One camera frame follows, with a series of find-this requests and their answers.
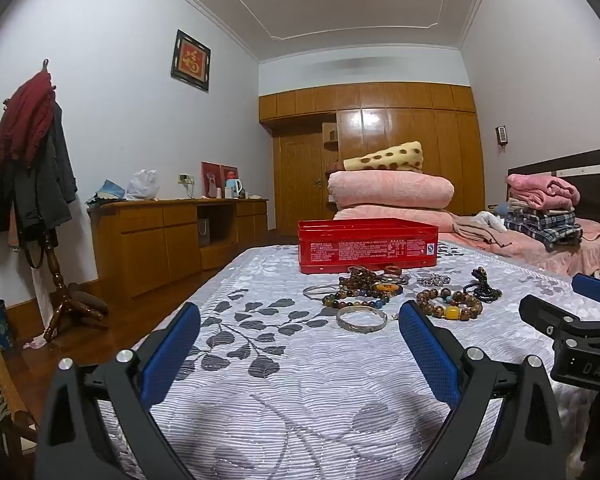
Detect blue cloth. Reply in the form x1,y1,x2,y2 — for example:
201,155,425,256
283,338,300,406
86,178,127,207

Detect dark bead necklace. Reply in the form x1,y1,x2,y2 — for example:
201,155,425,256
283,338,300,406
464,267,504,304

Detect multicoloured bead bracelet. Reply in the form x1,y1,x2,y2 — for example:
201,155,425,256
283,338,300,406
321,292,392,311

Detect woven seat chair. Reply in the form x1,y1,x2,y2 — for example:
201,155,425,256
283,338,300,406
0,330,41,457

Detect red scarf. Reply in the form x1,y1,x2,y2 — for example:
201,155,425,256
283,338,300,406
0,70,57,175

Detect wooden sideboard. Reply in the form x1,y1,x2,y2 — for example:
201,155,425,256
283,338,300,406
87,198,270,297

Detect thin silver bangles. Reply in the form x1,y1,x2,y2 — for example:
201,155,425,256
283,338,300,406
302,283,342,301

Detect white plastic bag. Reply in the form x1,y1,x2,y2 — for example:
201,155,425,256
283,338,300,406
124,169,160,201

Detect white and red thermos jug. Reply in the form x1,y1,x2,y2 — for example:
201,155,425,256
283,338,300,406
223,170,244,199

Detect wide silver bangle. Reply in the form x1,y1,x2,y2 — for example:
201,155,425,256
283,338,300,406
336,305,388,332

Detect bead bracelet with yellow bead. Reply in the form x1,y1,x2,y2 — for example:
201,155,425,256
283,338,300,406
437,289,484,322

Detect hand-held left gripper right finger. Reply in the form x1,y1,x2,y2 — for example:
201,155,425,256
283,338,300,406
398,301,563,480

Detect red tin box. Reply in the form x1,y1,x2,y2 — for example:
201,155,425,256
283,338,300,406
298,218,439,275

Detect wooden wardrobe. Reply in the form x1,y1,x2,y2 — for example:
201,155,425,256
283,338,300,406
258,82,485,237

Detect folded pink quilt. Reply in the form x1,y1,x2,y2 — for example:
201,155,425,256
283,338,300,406
327,170,455,210
332,204,462,234

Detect framed red wall picture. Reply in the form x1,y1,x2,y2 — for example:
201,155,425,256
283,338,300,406
170,29,212,93

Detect wooden coat rack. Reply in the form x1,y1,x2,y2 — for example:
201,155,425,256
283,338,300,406
39,58,109,344

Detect brown slippers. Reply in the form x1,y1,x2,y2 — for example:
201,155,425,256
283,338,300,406
66,287,109,322

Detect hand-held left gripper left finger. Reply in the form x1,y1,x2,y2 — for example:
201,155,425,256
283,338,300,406
34,302,202,480

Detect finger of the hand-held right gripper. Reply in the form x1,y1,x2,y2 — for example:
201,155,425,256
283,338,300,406
572,273,600,307
519,294,600,346

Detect beige cloth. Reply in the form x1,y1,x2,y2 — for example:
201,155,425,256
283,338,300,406
449,211,514,249

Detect brown wooden bead bracelet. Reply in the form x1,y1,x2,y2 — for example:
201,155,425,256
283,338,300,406
416,287,453,319

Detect dark hanging coats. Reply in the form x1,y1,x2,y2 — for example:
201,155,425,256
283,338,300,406
0,101,79,237

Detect pink bedsheet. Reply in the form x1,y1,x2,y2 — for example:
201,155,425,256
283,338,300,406
437,216,600,279

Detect stack of plaid clothes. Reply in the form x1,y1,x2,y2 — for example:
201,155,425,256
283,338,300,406
504,204,584,252

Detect folded pink blanket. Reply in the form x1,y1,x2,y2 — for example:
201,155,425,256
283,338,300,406
506,173,581,210

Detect wooden door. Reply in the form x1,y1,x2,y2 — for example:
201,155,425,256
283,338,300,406
278,135,327,235

